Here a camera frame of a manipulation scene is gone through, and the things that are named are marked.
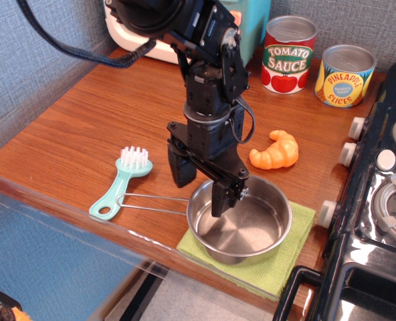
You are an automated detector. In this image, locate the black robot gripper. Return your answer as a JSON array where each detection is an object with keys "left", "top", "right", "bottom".
[{"left": 167, "top": 106, "right": 249, "bottom": 217}]

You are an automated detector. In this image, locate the steel pan with wire handle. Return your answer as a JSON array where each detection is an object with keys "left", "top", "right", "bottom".
[{"left": 116, "top": 175, "right": 293, "bottom": 266}]

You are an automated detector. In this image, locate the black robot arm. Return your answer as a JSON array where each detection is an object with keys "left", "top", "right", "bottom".
[{"left": 106, "top": 1, "right": 252, "bottom": 217}]

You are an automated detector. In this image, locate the teal brush with white bristles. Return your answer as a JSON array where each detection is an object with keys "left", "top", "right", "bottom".
[{"left": 88, "top": 146, "right": 153, "bottom": 221}]

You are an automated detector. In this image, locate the green cloth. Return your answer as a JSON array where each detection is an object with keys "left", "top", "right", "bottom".
[{"left": 177, "top": 202, "right": 316, "bottom": 301}]

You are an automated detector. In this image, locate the orange plastic croissant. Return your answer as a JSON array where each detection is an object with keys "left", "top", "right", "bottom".
[{"left": 249, "top": 130, "right": 299, "bottom": 170}]

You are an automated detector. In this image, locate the tomato sauce can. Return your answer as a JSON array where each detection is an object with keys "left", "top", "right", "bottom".
[{"left": 261, "top": 15, "right": 318, "bottom": 94}]

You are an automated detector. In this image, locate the black toy stove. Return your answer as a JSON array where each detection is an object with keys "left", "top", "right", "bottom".
[{"left": 274, "top": 62, "right": 396, "bottom": 320}]

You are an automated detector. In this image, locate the teal and cream toy microwave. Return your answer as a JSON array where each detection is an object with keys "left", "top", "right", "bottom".
[{"left": 105, "top": 0, "right": 271, "bottom": 64}]

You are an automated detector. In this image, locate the pineapple slices can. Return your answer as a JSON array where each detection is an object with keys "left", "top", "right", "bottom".
[{"left": 314, "top": 44, "right": 377, "bottom": 108}]

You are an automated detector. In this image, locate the orange fuzzy object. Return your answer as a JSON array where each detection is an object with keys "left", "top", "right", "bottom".
[{"left": 11, "top": 308, "right": 31, "bottom": 321}]

